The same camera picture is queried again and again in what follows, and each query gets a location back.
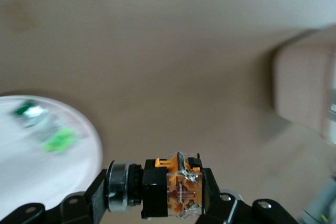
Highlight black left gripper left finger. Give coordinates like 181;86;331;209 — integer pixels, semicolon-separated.
0;168;108;224

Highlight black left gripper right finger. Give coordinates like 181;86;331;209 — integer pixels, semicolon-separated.
195;168;300;224

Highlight pink round plate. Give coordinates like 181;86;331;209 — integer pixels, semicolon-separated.
0;94;103;213

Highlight white lunch box grey clips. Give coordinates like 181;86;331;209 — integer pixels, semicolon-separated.
271;42;336;146

